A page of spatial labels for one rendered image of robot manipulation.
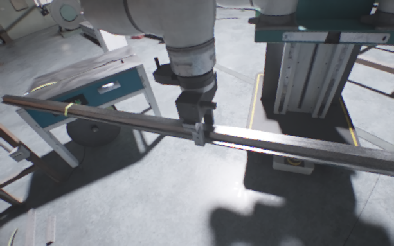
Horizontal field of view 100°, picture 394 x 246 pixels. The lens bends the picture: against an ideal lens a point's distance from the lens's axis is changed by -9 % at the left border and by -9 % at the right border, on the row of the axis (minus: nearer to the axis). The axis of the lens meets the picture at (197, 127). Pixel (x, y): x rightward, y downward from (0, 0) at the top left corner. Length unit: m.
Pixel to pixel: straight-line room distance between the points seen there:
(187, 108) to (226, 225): 1.03
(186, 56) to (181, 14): 0.07
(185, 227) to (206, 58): 1.14
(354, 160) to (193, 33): 0.41
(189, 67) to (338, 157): 0.36
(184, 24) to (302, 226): 1.27
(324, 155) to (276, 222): 0.91
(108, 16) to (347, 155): 0.53
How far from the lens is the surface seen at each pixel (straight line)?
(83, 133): 1.87
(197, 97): 0.36
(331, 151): 0.46
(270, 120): 1.38
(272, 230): 1.31
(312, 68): 1.31
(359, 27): 1.04
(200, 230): 1.30
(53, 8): 8.55
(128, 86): 1.47
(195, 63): 0.33
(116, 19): 0.38
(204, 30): 0.31
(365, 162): 0.50
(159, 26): 0.32
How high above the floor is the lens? 1.24
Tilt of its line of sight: 44 degrees down
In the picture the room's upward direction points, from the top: 11 degrees counter-clockwise
